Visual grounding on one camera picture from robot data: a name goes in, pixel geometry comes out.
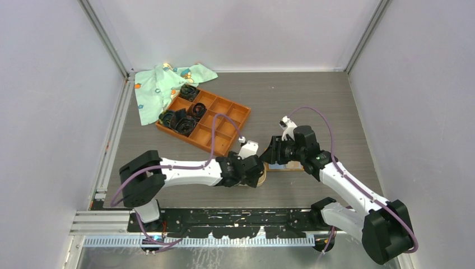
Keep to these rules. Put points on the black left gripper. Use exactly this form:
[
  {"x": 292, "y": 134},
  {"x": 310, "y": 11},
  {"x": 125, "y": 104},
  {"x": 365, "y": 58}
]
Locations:
[{"x": 251, "y": 181}]

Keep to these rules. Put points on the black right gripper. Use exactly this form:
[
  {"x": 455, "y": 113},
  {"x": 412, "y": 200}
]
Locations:
[{"x": 273, "y": 153}]

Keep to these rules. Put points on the orange leather card holder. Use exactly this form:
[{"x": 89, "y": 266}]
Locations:
[{"x": 290, "y": 166}]

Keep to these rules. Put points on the cream oval plastic tray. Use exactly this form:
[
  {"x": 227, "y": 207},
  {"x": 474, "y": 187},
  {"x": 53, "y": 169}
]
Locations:
[{"x": 261, "y": 179}]

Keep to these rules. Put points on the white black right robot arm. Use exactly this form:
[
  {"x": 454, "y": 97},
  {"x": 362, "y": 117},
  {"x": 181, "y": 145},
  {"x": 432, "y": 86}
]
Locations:
[{"x": 382, "y": 226}]

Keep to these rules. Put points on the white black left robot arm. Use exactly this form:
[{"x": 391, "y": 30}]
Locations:
[{"x": 143, "y": 177}]

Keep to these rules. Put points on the orange wooden compartment tray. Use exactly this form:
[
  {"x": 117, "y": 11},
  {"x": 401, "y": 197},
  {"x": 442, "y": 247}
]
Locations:
[{"x": 218, "y": 129}]

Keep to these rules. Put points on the black rolled belt large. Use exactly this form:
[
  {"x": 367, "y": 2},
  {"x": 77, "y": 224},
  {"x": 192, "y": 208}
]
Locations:
[{"x": 182, "y": 123}]

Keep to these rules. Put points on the black rolled belt middle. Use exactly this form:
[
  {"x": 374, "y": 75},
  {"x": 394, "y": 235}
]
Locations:
[{"x": 197, "y": 111}]

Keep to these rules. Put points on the black rolled belt left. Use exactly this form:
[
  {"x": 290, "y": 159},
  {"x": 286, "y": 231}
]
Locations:
[{"x": 165, "y": 118}]

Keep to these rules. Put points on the black rolled belt top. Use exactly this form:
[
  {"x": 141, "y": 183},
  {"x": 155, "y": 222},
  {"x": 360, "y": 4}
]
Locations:
[{"x": 189, "y": 92}]

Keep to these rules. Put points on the green patterned cloth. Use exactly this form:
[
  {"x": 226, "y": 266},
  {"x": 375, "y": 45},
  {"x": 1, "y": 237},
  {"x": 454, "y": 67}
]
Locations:
[{"x": 155, "y": 89}]

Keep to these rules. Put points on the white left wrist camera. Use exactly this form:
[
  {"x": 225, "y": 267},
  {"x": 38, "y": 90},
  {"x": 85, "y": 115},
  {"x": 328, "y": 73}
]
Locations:
[{"x": 248, "y": 148}]

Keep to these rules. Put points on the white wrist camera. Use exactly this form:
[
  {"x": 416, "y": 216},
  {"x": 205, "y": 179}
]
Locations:
[
  {"x": 288, "y": 127},
  {"x": 248, "y": 148}
]

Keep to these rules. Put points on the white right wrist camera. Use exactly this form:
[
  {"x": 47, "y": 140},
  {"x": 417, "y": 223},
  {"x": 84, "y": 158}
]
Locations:
[{"x": 288, "y": 127}]

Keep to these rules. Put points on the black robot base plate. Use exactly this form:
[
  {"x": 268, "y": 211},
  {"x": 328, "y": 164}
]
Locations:
[{"x": 236, "y": 223}]

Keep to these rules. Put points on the white slotted cable duct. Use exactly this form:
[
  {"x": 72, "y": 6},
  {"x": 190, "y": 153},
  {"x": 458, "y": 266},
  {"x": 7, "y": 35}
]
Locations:
[{"x": 141, "y": 241}]

